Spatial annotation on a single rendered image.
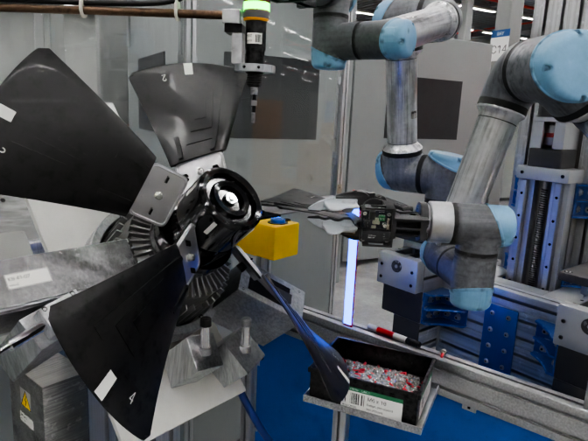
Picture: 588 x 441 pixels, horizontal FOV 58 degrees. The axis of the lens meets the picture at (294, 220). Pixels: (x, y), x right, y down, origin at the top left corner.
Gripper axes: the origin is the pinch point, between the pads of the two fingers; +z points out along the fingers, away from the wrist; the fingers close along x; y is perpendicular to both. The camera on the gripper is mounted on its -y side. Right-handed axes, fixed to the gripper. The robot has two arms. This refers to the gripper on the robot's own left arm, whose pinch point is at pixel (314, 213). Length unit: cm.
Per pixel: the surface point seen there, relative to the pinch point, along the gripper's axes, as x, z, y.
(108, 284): -1.1, 23.8, 38.0
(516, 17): -84, -243, -647
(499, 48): -44, -226, -646
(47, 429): 41, 48, 14
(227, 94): -20.4, 17.7, -7.7
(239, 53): -27.8, 13.9, 2.5
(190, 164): -8.8, 22.3, 3.9
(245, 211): -3.9, 11.0, 14.3
